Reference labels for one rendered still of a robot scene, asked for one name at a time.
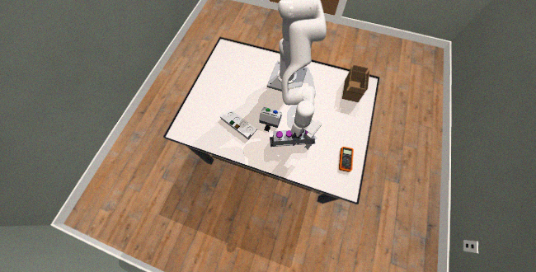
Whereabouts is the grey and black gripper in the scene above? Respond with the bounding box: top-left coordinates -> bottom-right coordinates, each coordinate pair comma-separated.
291,122 -> 304,139

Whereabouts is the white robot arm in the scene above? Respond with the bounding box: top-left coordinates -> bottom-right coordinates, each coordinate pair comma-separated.
277,0 -> 327,139

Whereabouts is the small brown cardboard box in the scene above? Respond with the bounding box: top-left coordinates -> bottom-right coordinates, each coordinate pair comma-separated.
342,65 -> 370,102

